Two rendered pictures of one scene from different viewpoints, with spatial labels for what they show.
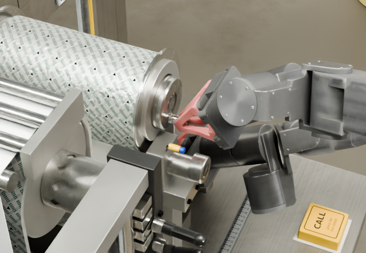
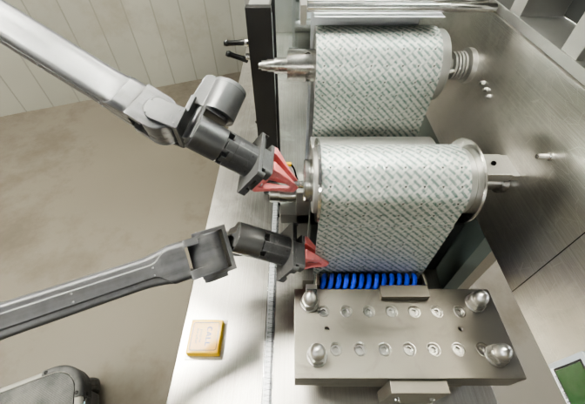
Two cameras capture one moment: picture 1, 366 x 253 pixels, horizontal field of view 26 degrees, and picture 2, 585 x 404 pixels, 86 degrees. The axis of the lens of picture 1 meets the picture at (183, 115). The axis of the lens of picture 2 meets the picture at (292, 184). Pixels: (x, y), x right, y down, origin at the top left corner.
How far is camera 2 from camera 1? 1.21 m
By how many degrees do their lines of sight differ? 88
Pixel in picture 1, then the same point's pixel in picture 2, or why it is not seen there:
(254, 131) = (245, 227)
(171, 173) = not seen: hidden behind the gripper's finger
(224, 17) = not seen: outside the picture
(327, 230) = (201, 327)
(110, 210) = not seen: outside the picture
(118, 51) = (355, 155)
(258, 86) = (214, 83)
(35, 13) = (537, 311)
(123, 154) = (263, 5)
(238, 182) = (284, 363)
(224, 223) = (279, 315)
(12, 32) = (448, 148)
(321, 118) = not seen: hidden behind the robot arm
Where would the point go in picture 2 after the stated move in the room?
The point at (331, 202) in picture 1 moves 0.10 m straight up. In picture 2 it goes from (202, 374) to (190, 362)
